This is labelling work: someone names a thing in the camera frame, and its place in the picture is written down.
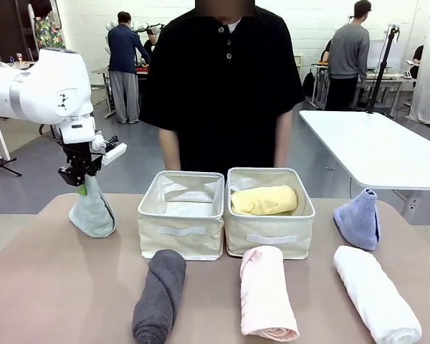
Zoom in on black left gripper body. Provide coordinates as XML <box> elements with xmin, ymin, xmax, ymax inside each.
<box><xmin>62</xmin><ymin>140</ymin><xmax>99</xmax><ymax>170</ymax></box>

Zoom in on pink towel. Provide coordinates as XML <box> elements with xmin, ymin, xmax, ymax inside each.
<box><xmin>239</xmin><ymin>246</ymin><xmax>300</xmax><ymax>341</ymax></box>

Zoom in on mint green cone towel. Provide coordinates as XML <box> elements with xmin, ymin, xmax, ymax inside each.
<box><xmin>68</xmin><ymin>174</ymin><xmax>117</xmax><ymax>239</ymax></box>

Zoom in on man in grey sweater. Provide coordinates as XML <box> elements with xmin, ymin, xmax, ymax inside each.
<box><xmin>323</xmin><ymin>0</ymin><xmax>373</xmax><ymax>112</ymax></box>

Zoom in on beige fabric bin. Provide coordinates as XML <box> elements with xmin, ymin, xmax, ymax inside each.
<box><xmin>137</xmin><ymin>170</ymin><xmax>226</xmax><ymax>261</ymax></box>
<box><xmin>223</xmin><ymin>166</ymin><xmax>316</xmax><ymax>261</ymax></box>

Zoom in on person's left forearm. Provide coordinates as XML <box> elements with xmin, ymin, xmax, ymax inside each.
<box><xmin>273</xmin><ymin>106</ymin><xmax>294</xmax><ymax>168</ymax></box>

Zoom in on yellow rolled towel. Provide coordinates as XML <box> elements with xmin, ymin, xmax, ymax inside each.
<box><xmin>230</xmin><ymin>184</ymin><xmax>300</xmax><ymax>216</ymax></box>

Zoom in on person's right forearm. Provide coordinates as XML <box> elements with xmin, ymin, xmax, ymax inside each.
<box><xmin>158</xmin><ymin>125</ymin><xmax>182</xmax><ymax>173</ymax></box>

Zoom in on white humanoid robot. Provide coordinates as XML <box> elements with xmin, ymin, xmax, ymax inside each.
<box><xmin>105</xmin><ymin>19</ymin><xmax>166</xmax><ymax>37</ymax></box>

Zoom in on white towel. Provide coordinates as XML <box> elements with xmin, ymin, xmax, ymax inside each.
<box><xmin>333</xmin><ymin>245</ymin><xmax>424</xmax><ymax>344</ymax></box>

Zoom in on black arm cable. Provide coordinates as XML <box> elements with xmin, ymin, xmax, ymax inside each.
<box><xmin>38</xmin><ymin>123</ymin><xmax>65</xmax><ymax>145</ymax></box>

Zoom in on black tall tripod stand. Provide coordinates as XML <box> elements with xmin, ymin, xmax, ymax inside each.
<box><xmin>364</xmin><ymin>24</ymin><xmax>401</xmax><ymax>115</ymax></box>

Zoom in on dark grey towel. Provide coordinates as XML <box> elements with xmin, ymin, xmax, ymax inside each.
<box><xmin>131</xmin><ymin>249</ymin><xmax>188</xmax><ymax>344</ymax></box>

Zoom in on man in navy jacket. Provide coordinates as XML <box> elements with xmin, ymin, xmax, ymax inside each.
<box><xmin>106</xmin><ymin>11</ymin><xmax>152</xmax><ymax>125</ymax></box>

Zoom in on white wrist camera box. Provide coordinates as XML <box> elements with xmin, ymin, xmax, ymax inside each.
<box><xmin>90</xmin><ymin>134</ymin><xmax>128</xmax><ymax>166</ymax></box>

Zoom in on person in black shirt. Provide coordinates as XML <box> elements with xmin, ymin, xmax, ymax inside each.
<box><xmin>139</xmin><ymin>0</ymin><xmax>307</xmax><ymax>173</ymax></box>

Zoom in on white rounded table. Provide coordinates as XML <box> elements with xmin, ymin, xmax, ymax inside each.
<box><xmin>297</xmin><ymin>109</ymin><xmax>430</xmax><ymax>225</ymax></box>

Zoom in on seated person in black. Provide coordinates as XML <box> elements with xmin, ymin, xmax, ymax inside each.
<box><xmin>143</xmin><ymin>30</ymin><xmax>159</xmax><ymax>60</ymax></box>

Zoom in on small black floor tripod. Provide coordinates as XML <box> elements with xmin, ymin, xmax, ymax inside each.
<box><xmin>0</xmin><ymin>121</ymin><xmax>23</xmax><ymax>178</ymax></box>

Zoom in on light blue cone towel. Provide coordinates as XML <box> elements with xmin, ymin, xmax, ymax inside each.
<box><xmin>333</xmin><ymin>188</ymin><xmax>381</xmax><ymax>252</ymax></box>

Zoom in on grey background work desk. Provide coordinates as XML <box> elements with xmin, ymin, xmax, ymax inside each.
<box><xmin>310</xmin><ymin>61</ymin><xmax>415</xmax><ymax>110</ymax></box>

